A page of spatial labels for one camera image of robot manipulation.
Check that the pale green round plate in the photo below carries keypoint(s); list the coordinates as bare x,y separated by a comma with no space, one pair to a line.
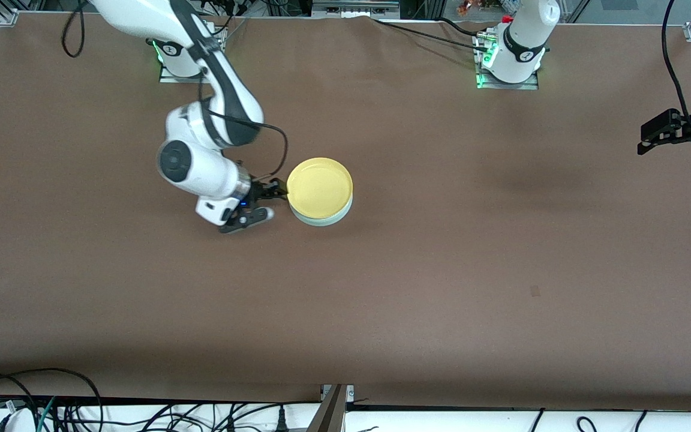
321,222

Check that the brown table cover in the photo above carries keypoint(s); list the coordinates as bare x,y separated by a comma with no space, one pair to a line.
345,300

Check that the yellow round plate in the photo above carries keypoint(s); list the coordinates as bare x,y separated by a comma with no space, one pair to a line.
320,187

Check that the aluminium frame profile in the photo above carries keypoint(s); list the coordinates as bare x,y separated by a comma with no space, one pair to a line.
329,414

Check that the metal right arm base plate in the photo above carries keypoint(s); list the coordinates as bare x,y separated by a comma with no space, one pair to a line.
171,77

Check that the black power plug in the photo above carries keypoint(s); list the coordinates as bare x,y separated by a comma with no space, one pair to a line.
282,423

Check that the silver corner bracket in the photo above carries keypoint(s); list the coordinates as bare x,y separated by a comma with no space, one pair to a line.
350,393

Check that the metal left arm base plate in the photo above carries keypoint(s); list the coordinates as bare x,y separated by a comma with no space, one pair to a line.
528,86

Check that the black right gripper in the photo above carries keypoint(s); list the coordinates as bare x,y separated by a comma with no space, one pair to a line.
258,192

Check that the silver metal box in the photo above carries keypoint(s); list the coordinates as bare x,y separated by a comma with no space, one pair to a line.
354,8

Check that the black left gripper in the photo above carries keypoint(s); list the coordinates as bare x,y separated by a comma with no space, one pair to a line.
685,131

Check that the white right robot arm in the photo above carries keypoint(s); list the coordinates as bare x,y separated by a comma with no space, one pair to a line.
195,168

